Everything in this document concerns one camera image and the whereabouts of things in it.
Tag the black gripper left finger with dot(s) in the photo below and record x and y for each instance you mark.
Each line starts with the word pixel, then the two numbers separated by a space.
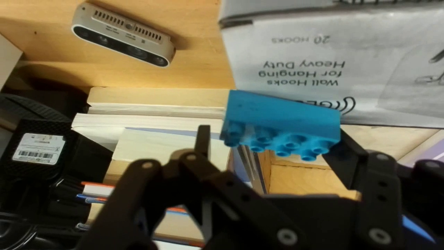
pixel 153 194

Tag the wide white book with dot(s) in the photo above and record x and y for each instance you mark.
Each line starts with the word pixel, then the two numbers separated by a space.
pixel 153 98

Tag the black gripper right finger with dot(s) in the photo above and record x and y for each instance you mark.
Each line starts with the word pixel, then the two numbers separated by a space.
pixel 379 194

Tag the small silver camera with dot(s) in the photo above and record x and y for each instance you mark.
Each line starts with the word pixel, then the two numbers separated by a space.
pixel 122 34

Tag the white wall hooks box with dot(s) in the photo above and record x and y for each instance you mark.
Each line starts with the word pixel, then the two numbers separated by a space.
pixel 333 59

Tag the thick white book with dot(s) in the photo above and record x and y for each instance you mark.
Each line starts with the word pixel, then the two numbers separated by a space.
pixel 115 123

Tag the black device with label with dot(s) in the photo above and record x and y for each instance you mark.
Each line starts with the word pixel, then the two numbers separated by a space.
pixel 36 157

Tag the blue pen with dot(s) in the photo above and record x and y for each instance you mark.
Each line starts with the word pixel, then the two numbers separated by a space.
pixel 92 198

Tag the blue plastic building block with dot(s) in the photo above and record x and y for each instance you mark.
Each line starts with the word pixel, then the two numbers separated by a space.
pixel 278 125

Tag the white upright carton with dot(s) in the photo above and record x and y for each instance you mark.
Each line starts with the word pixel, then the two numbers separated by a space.
pixel 7 59

